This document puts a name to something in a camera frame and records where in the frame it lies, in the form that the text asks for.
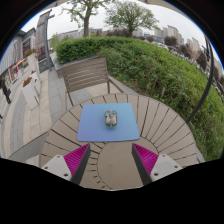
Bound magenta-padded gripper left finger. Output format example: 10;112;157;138
41;143;92;187

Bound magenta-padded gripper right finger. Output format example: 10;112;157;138
131;143;184;186

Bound transparent teal computer mouse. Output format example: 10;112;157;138
104;109;118;129

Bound blue mouse pad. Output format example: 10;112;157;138
76;102;141;143

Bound white planter with flowers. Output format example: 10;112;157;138
21;76;43;110

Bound dark curved parasol pole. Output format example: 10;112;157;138
184;34;214;124

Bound person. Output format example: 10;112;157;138
0;78;13;105

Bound green hedge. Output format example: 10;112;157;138
54;35;224;161

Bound brown slatted outdoor chair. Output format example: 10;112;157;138
60;56;126;108

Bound tall white planter box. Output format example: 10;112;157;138
25;49;40;79

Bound grey storefront building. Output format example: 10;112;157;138
0;28;37;84

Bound grey sign pillar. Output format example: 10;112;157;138
35;9;56;73

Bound distant high-rise buildings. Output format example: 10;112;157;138
153;24;224;84

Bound tall thin-trunked tree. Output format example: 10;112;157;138
61;0;111;38

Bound round leafy tree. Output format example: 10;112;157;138
104;0;160;37

